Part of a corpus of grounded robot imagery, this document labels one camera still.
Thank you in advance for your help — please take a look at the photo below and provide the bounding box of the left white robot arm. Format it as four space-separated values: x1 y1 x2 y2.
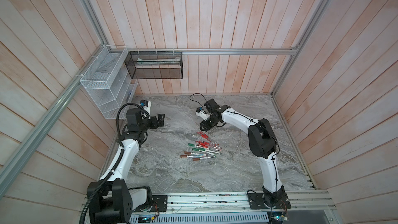
79 101 165 224

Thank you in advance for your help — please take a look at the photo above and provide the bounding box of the brown marker pen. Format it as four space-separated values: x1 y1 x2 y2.
184 151 207 157
180 154 204 158
192 156 216 161

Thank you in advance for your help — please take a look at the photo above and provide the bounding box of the red gel pen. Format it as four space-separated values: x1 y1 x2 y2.
198 144 221 152
196 141 219 147
196 141 221 150
198 132 210 142

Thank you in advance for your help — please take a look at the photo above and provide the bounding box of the horizontal aluminium wall rail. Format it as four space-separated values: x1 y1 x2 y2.
109 46 298 56

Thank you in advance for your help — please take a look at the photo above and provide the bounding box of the black wire mesh basket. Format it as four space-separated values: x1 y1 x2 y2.
124 51 183 79

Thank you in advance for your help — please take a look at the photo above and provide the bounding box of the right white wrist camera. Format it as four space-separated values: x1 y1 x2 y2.
196 107 210 120

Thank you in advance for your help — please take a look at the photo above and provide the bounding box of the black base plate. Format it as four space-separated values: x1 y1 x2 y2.
134 195 168 213
247 191 291 209

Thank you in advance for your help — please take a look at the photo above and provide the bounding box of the lower brown marker pen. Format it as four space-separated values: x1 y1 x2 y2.
192 156 216 161

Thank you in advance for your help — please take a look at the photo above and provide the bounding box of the lower green marker pen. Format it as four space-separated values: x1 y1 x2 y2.
192 147 221 155

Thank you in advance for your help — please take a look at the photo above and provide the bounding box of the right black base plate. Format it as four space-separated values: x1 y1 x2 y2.
247 191 291 209

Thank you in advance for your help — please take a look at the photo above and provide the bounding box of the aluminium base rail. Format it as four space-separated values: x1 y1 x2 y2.
129 190 342 224

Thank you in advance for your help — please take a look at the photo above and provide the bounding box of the white wire mesh shelf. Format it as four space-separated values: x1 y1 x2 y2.
80 45 137 120

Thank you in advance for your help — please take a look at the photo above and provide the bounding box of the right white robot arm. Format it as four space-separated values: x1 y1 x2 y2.
196 99 287 208

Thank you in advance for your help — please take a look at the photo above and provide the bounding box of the upper brown marker pen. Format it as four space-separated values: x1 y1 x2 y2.
184 151 207 157

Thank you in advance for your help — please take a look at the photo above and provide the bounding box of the left brown marker pen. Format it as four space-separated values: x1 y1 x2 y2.
180 154 204 158

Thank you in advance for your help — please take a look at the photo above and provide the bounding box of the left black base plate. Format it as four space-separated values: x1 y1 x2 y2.
134 195 168 213

